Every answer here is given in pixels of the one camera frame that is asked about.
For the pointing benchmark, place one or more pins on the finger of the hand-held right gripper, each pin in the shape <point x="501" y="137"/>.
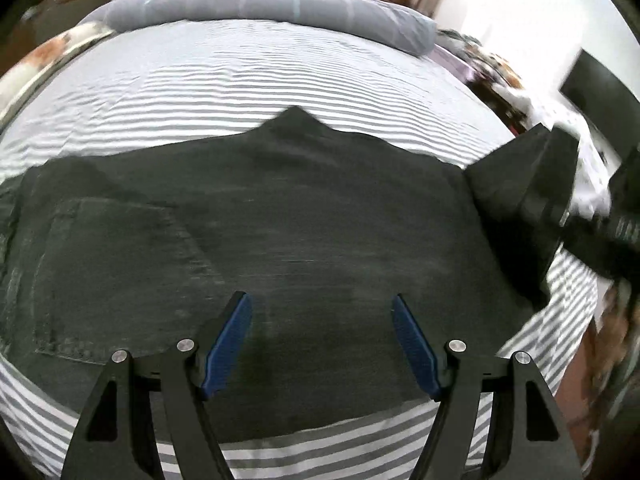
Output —
<point x="550" y="175"/>

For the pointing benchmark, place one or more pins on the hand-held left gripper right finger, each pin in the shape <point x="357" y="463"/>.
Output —
<point x="417" y="350"/>

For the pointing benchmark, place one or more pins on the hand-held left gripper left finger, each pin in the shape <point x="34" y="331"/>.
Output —
<point x="225" y="350"/>

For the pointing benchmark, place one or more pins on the black denim pants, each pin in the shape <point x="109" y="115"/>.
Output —
<point x="275" y="240"/>

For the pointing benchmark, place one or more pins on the black television screen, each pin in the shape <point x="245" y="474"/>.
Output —
<point x="600" y="85"/>

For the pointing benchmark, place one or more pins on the floral blanket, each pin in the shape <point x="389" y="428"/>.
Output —
<point x="480" y="60"/>

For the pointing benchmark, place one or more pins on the bed with striped sheet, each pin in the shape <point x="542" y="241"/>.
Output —
<point x="225" y="70"/>

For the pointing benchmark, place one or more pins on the grey rolled duvet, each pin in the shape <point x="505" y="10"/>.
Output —
<point x="260" y="10"/>

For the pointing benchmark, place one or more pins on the floral pillow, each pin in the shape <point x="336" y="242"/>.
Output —
<point x="45" y="65"/>

